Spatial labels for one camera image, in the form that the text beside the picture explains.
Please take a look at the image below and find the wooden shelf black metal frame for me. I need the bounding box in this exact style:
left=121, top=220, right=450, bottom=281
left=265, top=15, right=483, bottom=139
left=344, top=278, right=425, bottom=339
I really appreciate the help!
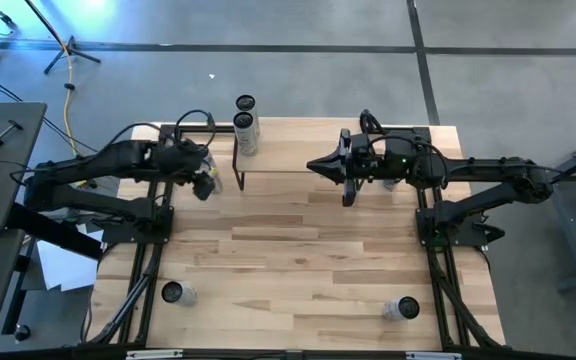
left=231, top=115, right=372, bottom=194

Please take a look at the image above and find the black desk leg bar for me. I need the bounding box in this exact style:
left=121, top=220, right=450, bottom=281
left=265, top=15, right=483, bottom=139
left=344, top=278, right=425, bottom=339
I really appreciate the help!
left=6, top=203, right=105, bottom=261

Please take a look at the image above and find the grey metal stand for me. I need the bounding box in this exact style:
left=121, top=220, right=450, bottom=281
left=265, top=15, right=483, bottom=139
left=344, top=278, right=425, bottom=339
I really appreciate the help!
left=530, top=128, right=576, bottom=294

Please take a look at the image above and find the black tripod stand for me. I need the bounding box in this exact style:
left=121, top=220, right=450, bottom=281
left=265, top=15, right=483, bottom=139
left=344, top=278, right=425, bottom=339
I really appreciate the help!
left=22, top=0, right=103, bottom=76

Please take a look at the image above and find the white Celsius can black top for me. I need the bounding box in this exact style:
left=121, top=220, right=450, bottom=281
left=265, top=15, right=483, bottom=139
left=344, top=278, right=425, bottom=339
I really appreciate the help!
left=160, top=279, right=199, bottom=308
left=381, top=295, right=422, bottom=322
left=232, top=111, right=261, bottom=157
left=235, top=93, right=263, bottom=139

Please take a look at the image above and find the yellow cable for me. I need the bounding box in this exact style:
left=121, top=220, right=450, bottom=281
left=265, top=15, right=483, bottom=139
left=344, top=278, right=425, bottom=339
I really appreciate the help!
left=62, top=49, right=82, bottom=159

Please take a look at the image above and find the silver metal bracket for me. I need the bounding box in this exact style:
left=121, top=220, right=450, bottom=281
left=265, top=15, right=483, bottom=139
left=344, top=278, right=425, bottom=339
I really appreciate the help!
left=125, top=349, right=185, bottom=360
left=404, top=351, right=464, bottom=360

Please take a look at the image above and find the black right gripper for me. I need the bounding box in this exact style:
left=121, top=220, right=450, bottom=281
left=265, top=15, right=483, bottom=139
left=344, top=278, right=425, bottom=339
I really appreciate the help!
left=306, top=127, right=390, bottom=208

